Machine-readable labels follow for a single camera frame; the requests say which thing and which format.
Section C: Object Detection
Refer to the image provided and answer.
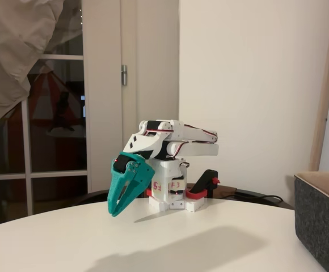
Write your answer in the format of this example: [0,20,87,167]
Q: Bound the grey felt box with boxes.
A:
[293,171,329,272]

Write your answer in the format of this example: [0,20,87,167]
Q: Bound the white framed glass door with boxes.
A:
[0,33,124,229]

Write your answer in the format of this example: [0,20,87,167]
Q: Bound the beige curtain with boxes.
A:
[0,0,83,150]

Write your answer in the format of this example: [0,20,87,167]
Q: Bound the red white black servo wire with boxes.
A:
[183,124,219,143]

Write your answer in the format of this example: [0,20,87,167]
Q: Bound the black power cable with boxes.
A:
[220,192,284,202]

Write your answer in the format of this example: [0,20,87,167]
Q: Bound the light wooden post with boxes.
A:
[308,0,329,172]

